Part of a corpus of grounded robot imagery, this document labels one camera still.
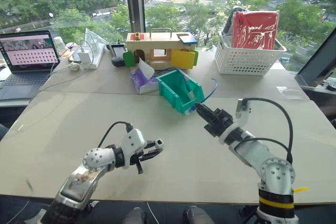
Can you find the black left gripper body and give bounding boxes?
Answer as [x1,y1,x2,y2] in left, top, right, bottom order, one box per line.
[130,142,153,175]

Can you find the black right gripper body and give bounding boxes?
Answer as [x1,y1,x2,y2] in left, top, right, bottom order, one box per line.
[204,107,235,138]

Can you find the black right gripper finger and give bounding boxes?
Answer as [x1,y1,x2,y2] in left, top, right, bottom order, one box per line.
[194,103,217,118]
[196,109,214,126]

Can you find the blue network cable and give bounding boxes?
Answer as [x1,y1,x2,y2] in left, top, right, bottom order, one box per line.
[168,68,219,104]

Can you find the green plastic bin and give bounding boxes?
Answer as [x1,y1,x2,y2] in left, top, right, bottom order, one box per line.
[156,69,205,115]

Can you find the yellow box door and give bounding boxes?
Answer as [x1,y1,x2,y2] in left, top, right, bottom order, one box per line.
[171,50,196,70]

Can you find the dark rounded shape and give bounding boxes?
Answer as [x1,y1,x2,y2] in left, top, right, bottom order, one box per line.
[121,207,149,224]
[182,205,216,224]

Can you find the white perforated plastic basket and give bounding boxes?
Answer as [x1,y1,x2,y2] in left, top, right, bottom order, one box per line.
[214,30,288,76]

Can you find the purple tissue pack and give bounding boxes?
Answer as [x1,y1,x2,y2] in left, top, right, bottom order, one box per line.
[128,57,160,95]

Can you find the blue box flap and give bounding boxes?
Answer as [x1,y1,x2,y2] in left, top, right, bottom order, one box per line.
[176,33,198,45]

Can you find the wooden latch box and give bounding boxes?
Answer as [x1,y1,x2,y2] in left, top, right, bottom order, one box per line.
[125,28,199,71]

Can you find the green box door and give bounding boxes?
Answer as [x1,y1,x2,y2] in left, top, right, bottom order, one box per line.
[122,51,136,68]

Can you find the black flat item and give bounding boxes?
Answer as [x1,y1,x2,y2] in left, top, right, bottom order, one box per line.
[222,6,249,35]

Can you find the red package in plastic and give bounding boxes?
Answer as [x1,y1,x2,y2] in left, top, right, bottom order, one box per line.
[230,10,280,51]

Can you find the black remote controller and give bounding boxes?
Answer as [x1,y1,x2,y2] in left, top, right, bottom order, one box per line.
[108,40,127,68]

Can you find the white power charger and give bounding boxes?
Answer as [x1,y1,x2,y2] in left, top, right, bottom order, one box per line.
[78,52,91,65]

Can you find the black monitor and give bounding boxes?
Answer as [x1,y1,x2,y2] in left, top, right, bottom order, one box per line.
[293,26,336,94]

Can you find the white paper cup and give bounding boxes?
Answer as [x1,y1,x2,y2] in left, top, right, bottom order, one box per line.
[53,36,68,56]

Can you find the open laptop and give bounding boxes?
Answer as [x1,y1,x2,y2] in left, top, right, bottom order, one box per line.
[0,30,61,101]

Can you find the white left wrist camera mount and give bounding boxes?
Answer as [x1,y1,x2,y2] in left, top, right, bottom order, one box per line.
[121,129,147,169]

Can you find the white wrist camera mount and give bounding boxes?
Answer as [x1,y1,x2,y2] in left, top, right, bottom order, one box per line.
[121,129,147,169]
[218,99,254,145]

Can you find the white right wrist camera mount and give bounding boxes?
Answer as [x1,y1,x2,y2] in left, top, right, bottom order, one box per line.
[218,99,254,145]

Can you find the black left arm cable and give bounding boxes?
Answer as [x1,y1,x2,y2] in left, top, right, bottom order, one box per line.
[98,121,133,148]

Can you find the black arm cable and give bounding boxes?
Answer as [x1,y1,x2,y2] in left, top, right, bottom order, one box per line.
[237,97,294,163]
[98,121,133,148]

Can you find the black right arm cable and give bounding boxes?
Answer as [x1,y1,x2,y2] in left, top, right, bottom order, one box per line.
[237,97,294,163]

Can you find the white charger cable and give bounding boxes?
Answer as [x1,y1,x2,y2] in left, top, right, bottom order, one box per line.
[39,39,95,92]

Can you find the grey window frame post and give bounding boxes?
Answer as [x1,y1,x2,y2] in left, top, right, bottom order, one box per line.
[124,0,146,34]

